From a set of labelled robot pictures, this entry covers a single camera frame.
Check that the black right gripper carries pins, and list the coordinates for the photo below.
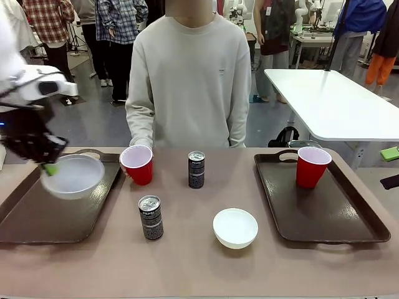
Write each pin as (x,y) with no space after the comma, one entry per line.
(391,182)

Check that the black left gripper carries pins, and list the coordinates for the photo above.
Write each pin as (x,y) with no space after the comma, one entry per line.
(28,140)

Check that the large translucent white bowl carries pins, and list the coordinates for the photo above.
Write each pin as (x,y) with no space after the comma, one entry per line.
(74,177)

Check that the red plastic cup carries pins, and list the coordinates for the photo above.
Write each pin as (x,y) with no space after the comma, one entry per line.
(311,169)
(139,168)

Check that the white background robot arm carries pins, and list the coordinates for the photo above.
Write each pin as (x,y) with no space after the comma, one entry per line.
(301,14)

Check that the person's left forearm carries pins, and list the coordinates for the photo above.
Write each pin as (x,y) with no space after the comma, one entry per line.
(237,124)

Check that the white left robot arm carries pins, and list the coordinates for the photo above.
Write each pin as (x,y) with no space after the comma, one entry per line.
(18,84)

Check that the person's right forearm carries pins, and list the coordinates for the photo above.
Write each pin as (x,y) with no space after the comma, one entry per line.
(141,121)

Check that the person's right hand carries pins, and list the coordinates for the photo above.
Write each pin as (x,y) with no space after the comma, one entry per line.
(124,170)

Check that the green box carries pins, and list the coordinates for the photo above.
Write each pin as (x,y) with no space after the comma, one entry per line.
(388,154)

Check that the brown plastic serving tray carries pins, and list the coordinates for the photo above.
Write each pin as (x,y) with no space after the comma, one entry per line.
(324,215)
(50,211)

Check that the white background table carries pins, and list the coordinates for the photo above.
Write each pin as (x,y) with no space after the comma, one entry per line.
(336,102)

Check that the black Pepsi can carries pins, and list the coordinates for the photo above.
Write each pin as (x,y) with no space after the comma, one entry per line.
(196,169)
(151,219)

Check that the black bag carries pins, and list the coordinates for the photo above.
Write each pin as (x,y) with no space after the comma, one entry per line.
(284,137)

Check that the bystander in orange trousers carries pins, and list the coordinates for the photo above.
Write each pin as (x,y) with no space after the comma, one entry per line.
(381,53)

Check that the bystander in black trousers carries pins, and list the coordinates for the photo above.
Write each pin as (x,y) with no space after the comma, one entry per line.
(93,40)

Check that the bystander in red plaid shirt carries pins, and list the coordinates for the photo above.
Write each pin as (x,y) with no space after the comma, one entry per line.
(50,28)

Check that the bystander in blue plaid shirt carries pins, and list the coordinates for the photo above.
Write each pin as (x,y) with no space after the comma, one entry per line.
(120,37)

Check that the bystander in blue jacket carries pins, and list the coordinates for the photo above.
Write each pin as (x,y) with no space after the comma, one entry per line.
(352,34)

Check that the small white bowl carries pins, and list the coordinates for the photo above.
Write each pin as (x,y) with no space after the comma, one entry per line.
(235,229)

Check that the person in beige sweatshirt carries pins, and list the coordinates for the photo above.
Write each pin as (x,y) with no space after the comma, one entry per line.
(190,81)

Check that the bystander in brown top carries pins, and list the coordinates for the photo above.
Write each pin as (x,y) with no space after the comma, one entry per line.
(272,37)

